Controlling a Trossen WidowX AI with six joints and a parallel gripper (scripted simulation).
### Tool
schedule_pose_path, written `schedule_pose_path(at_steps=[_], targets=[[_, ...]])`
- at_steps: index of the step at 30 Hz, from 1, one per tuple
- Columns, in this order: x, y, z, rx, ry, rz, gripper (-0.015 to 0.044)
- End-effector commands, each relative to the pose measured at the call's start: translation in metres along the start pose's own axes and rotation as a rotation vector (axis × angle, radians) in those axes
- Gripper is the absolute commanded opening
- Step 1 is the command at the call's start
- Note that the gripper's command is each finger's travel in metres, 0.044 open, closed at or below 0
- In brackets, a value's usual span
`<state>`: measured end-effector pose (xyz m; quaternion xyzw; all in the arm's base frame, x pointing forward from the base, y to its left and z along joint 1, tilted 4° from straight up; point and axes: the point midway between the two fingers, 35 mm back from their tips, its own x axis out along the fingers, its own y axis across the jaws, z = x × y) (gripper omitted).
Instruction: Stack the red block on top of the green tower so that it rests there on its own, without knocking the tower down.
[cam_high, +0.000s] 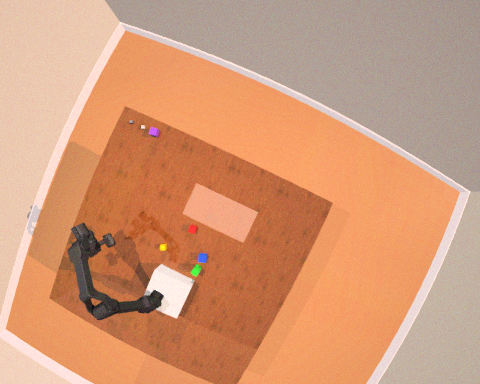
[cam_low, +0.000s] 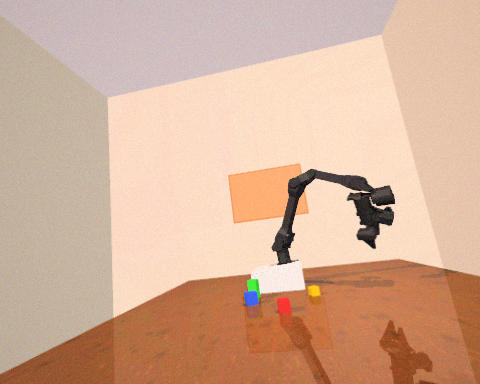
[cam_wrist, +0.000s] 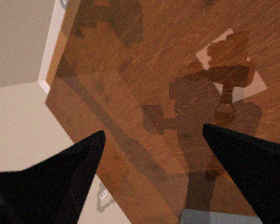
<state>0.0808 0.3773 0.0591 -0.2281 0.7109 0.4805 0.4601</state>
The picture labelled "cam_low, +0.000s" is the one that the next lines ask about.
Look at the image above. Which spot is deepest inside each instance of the red block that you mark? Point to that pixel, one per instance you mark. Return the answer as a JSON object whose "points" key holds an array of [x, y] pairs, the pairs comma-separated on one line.
{"points": [[283, 305]]}

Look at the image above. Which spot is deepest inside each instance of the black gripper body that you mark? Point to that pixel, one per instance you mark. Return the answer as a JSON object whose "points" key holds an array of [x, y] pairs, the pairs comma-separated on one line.
{"points": [[365, 217]]}

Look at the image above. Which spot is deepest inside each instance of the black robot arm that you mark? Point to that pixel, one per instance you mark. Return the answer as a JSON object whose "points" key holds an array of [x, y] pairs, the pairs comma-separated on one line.
{"points": [[362, 202]]}

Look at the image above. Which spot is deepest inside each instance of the yellow block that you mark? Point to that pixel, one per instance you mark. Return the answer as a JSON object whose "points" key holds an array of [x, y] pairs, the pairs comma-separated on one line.
{"points": [[313, 290]]}

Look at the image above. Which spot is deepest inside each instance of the blue block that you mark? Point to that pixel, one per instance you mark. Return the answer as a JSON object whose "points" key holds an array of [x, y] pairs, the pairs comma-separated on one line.
{"points": [[251, 297]]}

